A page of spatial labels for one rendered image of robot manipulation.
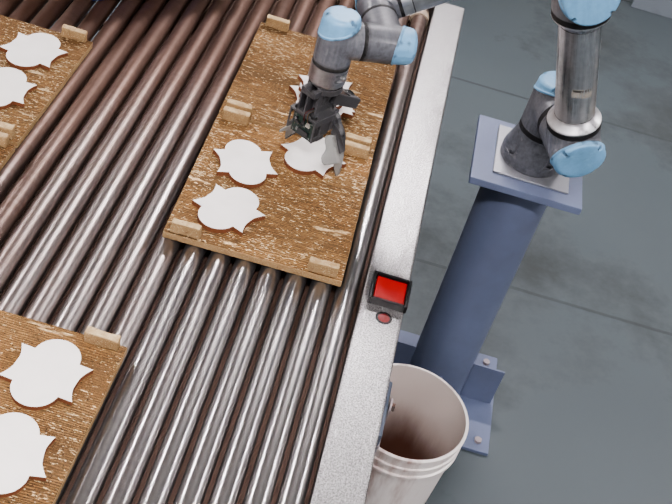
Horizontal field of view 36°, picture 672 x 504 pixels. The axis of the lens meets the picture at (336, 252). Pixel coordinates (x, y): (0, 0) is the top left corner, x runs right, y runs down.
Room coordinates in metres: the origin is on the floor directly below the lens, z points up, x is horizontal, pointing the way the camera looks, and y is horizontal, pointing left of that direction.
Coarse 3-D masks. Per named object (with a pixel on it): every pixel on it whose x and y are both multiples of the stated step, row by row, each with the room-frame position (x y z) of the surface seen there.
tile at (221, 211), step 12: (216, 192) 1.56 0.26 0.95; (228, 192) 1.58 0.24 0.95; (240, 192) 1.59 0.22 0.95; (252, 192) 1.60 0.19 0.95; (192, 204) 1.52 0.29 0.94; (204, 204) 1.52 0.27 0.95; (216, 204) 1.53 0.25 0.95; (228, 204) 1.54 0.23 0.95; (240, 204) 1.55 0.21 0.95; (252, 204) 1.56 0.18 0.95; (204, 216) 1.49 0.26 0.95; (216, 216) 1.50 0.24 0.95; (228, 216) 1.51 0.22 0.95; (240, 216) 1.52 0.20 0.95; (252, 216) 1.53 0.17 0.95; (264, 216) 1.54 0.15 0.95; (204, 228) 1.47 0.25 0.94; (216, 228) 1.46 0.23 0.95; (228, 228) 1.48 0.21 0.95; (240, 228) 1.48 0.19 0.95
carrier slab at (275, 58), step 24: (264, 24) 2.25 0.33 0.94; (264, 48) 2.14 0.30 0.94; (288, 48) 2.17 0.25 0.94; (312, 48) 2.20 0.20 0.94; (240, 72) 2.01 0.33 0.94; (264, 72) 2.04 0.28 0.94; (288, 72) 2.07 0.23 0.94; (360, 72) 2.16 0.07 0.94; (384, 72) 2.19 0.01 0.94; (240, 96) 1.92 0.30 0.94; (264, 96) 1.95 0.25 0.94; (288, 96) 1.98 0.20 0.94; (360, 96) 2.06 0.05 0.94; (384, 96) 2.09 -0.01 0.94; (264, 120) 1.86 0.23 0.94; (360, 120) 1.96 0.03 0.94
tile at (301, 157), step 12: (288, 144) 1.78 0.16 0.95; (300, 144) 1.80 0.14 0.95; (312, 144) 1.81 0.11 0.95; (324, 144) 1.82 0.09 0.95; (288, 156) 1.74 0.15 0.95; (300, 156) 1.76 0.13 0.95; (312, 156) 1.77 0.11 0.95; (288, 168) 1.72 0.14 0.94; (300, 168) 1.72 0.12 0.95; (312, 168) 1.73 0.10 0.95; (324, 168) 1.74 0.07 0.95
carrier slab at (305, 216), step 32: (224, 128) 1.79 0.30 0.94; (256, 128) 1.82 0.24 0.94; (352, 160) 1.81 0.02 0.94; (192, 192) 1.56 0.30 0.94; (256, 192) 1.61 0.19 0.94; (288, 192) 1.64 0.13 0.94; (320, 192) 1.67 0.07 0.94; (352, 192) 1.70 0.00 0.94; (256, 224) 1.52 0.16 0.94; (288, 224) 1.55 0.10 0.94; (320, 224) 1.58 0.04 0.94; (352, 224) 1.60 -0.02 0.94; (256, 256) 1.43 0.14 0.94; (288, 256) 1.46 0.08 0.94; (320, 256) 1.48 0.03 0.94
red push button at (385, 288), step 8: (384, 280) 1.48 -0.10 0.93; (392, 280) 1.48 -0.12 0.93; (376, 288) 1.45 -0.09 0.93; (384, 288) 1.46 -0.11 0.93; (392, 288) 1.46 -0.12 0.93; (400, 288) 1.47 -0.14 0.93; (376, 296) 1.43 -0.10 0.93; (384, 296) 1.44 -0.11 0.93; (392, 296) 1.44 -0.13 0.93; (400, 296) 1.45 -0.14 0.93
